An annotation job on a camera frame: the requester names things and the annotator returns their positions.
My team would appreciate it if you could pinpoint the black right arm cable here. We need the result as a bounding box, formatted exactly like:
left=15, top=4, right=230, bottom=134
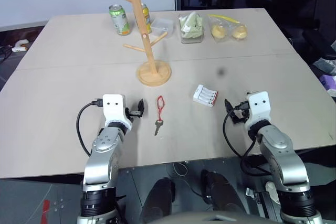
left=222, top=103, right=271, bottom=177

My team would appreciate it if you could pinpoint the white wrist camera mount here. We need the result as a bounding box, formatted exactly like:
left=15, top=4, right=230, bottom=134
left=102, top=93, right=132, bottom=131
left=247, top=91, right=272, bottom=127

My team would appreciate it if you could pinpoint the white device on floor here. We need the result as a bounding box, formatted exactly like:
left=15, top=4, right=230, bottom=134
left=11, top=39, right=29, bottom=53

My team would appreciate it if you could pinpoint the red floor tape strip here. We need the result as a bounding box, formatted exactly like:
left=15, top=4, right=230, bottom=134
left=40, top=199, right=51, bottom=224

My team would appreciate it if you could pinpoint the yellow drink can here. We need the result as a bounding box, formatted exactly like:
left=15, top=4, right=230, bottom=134
left=141, top=3, right=153, bottom=35

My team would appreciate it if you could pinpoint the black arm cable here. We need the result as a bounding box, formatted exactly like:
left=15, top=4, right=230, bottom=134
left=222, top=103, right=271, bottom=177
left=76, top=99, right=104, bottom=157

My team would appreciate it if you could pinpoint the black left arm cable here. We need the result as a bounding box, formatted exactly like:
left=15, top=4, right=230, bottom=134
left=76, top=99, right=104, bottom=157

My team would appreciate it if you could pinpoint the clear box with green cloth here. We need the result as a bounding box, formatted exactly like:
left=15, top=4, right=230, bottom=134
left=178, top=11, right=206, bottom=45

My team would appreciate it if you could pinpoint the wooden peg tree stand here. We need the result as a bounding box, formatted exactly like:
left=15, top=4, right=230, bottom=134
left=99, top=0, right=173, bottom=87

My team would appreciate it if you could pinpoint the round yellow fruit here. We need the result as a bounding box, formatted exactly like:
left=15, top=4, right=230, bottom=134
left=232, top=24, right=248, bottom=41
left=211, top=23, right=227, bottom=40

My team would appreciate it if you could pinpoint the silver key with red loop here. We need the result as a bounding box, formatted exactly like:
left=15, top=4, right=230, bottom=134
left=154, top=95, right=166, bottom=136

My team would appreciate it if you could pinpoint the long yellow fruit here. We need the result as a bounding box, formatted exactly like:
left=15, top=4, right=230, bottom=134
left=208, top=14, right=240, bottom=24

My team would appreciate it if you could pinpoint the grey rounded robot torso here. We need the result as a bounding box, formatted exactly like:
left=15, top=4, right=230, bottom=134
left=146, top=210, right=269, bottom=224

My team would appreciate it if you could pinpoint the dark rounded shape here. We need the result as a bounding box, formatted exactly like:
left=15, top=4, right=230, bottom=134
left=200, top=169, right=244, bottom=213

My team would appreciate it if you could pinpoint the green drink can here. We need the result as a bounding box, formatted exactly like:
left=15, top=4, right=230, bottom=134
left=109, top=4, right=132, bottom=36

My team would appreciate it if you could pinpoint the crumpled clear plastic bag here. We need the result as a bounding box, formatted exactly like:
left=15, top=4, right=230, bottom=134
left=312, top=57, right=336, bottom=76

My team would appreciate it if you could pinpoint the white battery pack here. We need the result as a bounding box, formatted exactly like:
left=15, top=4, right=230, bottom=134
left=193, top=84, right=219, bottom=108

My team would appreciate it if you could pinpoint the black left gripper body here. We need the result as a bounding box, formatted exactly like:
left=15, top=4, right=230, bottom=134
left=124, top=106, right=144, bottom=123

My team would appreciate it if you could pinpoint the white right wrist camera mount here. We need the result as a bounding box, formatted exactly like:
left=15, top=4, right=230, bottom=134
left=247, top=91, right=272, bottom=127

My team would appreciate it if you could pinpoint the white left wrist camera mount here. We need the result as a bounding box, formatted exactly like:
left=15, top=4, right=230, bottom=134
left=102, top=93, right=132, bottom=131

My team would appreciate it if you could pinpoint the purple package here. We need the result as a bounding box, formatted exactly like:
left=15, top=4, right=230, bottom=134
left=321, top=74, right=336, bottom=91

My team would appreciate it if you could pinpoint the white floor cable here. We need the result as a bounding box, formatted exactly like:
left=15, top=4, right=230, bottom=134
left=172, top=162, right=188, bottom=177

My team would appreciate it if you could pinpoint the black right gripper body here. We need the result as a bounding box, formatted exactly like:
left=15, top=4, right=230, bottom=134
left=232, top=101, right=250, bottom=124

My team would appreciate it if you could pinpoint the small clear plastic box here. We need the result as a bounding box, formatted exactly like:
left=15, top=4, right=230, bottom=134
left=150, top=17, right=176, bottom=38

